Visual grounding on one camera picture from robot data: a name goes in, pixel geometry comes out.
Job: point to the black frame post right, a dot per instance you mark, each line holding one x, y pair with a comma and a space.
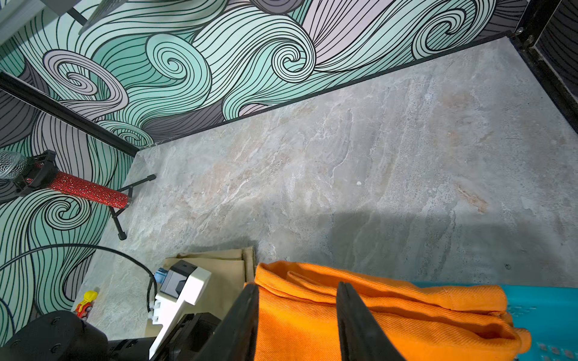
546, 38

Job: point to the teal plastic basket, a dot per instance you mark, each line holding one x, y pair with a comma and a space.
550, 315

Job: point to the orange pants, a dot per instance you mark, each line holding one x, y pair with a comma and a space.
298, 316

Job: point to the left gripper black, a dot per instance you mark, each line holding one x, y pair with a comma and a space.
187, 339

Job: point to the black frame post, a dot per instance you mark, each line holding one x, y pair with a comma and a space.
30, 95
546, 38

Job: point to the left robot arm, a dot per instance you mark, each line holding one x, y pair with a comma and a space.
61, 335

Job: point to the black frame post left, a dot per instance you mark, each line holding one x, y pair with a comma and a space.
30, 95

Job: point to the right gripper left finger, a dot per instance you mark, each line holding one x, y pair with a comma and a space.
236, 336

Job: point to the small red yellow toy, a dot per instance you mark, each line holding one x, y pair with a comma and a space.
84, 307

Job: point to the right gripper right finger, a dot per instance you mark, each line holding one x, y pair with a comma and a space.
361, 337

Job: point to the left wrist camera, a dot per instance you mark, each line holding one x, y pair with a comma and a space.
183, 285

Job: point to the tan pants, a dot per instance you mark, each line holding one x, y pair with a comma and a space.
231, 270

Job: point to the black microphone tripod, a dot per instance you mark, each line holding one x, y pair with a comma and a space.
122, 198

